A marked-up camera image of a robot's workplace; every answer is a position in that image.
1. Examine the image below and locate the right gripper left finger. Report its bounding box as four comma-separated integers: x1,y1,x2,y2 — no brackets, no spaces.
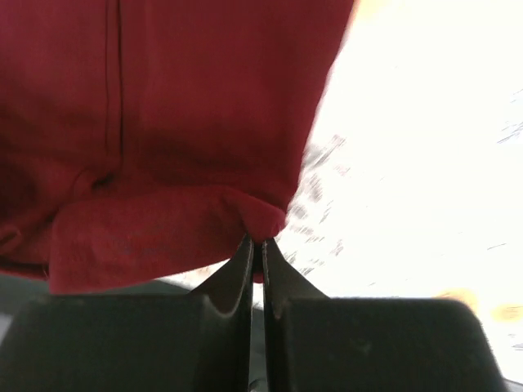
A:
1,238,254,391

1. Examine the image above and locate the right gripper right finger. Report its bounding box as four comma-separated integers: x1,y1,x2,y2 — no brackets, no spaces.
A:
261,240,506,392

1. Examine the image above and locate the dark red t shirt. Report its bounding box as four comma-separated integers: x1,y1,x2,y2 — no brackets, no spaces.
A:
1,1,352,294

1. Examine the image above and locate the floral patterned table mat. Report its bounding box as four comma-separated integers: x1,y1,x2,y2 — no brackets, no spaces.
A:
163,0,523,385

